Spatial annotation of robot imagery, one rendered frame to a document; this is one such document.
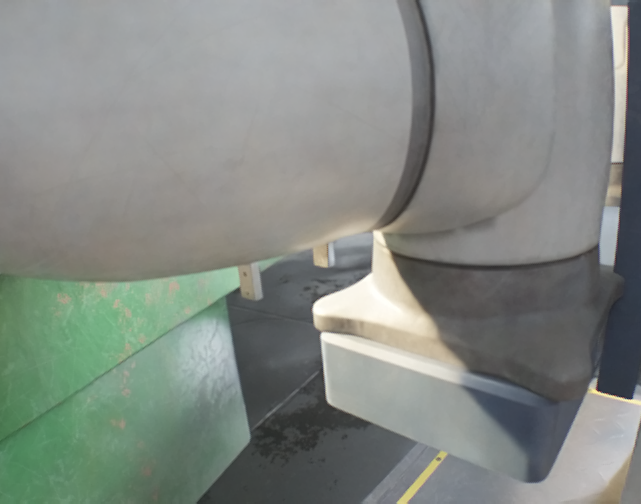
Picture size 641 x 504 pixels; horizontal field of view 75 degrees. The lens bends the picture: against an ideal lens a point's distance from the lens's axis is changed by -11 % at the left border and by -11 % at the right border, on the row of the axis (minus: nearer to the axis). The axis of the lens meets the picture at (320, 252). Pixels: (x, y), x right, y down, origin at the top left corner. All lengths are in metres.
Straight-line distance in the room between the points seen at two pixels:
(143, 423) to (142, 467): 0.09
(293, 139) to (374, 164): 0.04
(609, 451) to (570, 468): 0.08
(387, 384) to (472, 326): 0.07
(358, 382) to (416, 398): 0.04
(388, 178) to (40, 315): 0.59
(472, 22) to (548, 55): 0.05
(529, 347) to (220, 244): 0.17
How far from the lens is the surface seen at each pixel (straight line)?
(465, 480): 0.78
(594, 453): 0.86
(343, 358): 0.31
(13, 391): 0.71
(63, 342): 0.74
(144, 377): 0.98
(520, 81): 0.23
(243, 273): 0.55
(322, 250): 0.64
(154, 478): 1.08
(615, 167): 0.71
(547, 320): 0.28
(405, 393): 0.29
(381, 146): 0.18
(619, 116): 0.70
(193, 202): 0.16
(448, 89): 0.20
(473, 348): 0.26
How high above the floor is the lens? 0.86
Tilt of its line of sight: 17 degrees down
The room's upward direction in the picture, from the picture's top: 5 degrees counter-clockwise
